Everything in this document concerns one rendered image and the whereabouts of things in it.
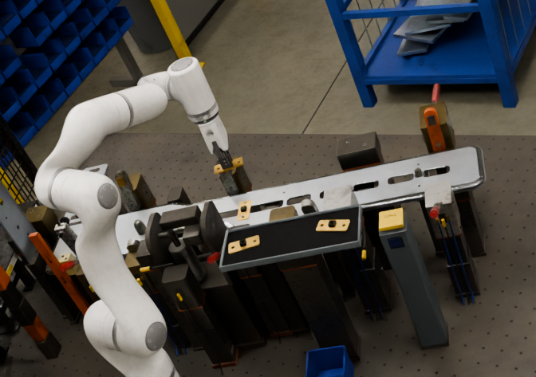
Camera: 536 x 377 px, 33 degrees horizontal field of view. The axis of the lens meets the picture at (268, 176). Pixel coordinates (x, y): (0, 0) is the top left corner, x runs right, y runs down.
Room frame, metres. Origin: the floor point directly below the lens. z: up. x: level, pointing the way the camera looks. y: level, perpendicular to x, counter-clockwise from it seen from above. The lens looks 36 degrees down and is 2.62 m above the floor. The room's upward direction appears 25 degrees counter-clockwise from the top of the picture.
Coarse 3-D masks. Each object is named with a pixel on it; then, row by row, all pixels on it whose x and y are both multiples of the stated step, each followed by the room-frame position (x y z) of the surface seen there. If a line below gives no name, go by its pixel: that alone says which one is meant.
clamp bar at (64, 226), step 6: (66, 222) 2.20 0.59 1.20; (54, 228) 2.18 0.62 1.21; (60, 228) 2.17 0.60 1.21; (66, 228) 2.17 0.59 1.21; (60, 234) 2.16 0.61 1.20; (66, 234) 2.17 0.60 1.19; (72, 234) 2.17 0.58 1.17; (66, 240) 2.18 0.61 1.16; (72, 240) 2.17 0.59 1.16; (72, 246) 2.18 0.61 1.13
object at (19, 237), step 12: (0, 192) 2.46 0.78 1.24; (0, 204) 2.43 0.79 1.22; (12, 204) 2.48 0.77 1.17; (0, 216) 2.40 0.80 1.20; (12, 216) 2.44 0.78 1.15; (24, 216) 2.49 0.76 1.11; (12, 228) 2.41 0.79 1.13; (24, 228) 2.46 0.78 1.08; (24, 240) 2.43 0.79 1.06; (24, 252) 2.39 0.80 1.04
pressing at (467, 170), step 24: (360, 168) 2.11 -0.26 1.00; (384, 168) 2.06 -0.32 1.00; (408, 168) 2.01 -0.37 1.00; (432, 168) 1.97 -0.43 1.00; (456, 168) 1.93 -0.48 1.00; (480, 168) 1.89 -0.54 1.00; (264, 192) 2.20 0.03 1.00; (288, 192) 2.15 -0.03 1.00; (312, 192) 2.10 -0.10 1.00; (360, 192) 2.01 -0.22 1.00; (384, 192) 1.96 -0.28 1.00; (408, 192) 1.92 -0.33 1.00; (456, 192) 1.85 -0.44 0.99; (120, 216) 2.41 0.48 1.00; (144, 216) 2.35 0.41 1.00; (264, 216) 2.10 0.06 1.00; (120, 240) 2.29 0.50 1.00
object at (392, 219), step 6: (390, 210) 1.70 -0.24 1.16; (396, 210) 1.69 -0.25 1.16; (402, 210) 1.68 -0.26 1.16; (384, 216) 1.68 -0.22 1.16; (390, 216) 1.68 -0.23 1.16; (396, 216) 1.67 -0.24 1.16; (402, 216) 1.66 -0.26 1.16; (384, 222) 1.66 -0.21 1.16; (390, 222) 1.66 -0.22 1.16; (396, 222) 1.65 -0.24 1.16; (402, 222) 1.64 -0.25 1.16; (384, 228) 1.65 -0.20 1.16; (390, 228) 1.64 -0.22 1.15; (396, 228) 1.64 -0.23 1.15
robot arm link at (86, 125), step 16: (112, 96) 1.91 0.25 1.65; (80, 112) 1.84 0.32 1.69; (96, 112) 1.84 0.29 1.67; (112, 112) 1.86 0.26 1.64; (128, 112) 1.89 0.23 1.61; (64, 128) 1.84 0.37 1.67; (80, 128) 1.81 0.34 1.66; (96, 128) 1.82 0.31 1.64; (112, 128) 1.85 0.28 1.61; (64, 144) 1.81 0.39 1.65; (80, 144) 1.80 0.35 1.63; (96, 144) 1.82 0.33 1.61; (48, 160) 1.82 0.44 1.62; (64, 160) 1.82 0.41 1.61; (80, 160) 1.83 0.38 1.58; (48, 176) 1.81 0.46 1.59; (48, 192) 1.78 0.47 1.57
